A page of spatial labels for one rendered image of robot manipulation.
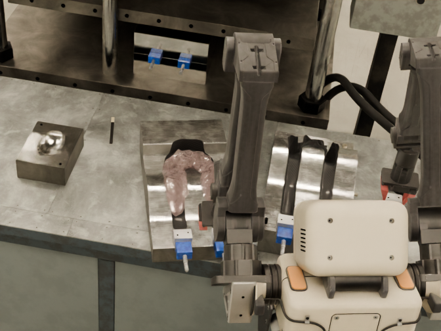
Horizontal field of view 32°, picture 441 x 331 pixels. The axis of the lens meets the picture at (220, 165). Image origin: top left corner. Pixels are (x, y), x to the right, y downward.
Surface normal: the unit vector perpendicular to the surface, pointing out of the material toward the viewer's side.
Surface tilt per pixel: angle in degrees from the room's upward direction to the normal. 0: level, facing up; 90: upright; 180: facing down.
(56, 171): 90
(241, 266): 39
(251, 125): 81
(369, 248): 48
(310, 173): 28
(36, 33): 0
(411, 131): 114
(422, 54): 12
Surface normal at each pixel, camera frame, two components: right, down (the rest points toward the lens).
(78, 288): -0.14, 0.63
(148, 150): 0.16, 0.51
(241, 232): 0.14, -0.22
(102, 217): 0.09, -0.76
